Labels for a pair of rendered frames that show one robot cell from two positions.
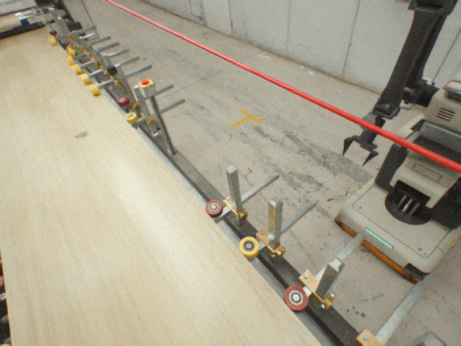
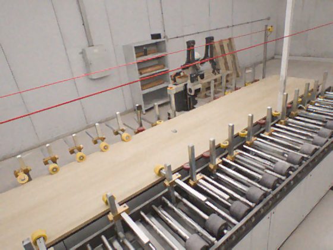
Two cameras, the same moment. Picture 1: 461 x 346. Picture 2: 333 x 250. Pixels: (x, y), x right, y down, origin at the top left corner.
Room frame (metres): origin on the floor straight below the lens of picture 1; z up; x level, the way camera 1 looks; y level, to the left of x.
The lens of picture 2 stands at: (1.60, 3.18, 2.06)
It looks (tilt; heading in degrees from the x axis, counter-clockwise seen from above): 26 degrees down; 267
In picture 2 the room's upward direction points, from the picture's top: 8 degrees counter-clockwise
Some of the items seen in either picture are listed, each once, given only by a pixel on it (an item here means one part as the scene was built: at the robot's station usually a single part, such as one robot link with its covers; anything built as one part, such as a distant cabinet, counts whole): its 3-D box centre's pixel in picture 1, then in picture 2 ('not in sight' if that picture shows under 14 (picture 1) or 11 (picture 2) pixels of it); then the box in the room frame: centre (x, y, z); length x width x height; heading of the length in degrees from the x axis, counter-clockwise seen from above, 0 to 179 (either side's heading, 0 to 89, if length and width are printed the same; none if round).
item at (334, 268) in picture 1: (323, 289); (234, 87); (0.26, -0.26, 0.88); 0.04 x 0.04 x 0.48; 32
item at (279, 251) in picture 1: (270, 244); not in sight; (0.50, -0.11, 0.81); 0.14 x 0.06 x 0.05; 32
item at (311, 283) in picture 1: (315, 289); not in sight; (0.28, -0.25, 0.82); 0.14 x 0.06 x 0.05; 32
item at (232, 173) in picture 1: (236, 202); (212, 96); (0.69, 0.00, 0.89); 0.04 x 0.04 x 0.48; 32
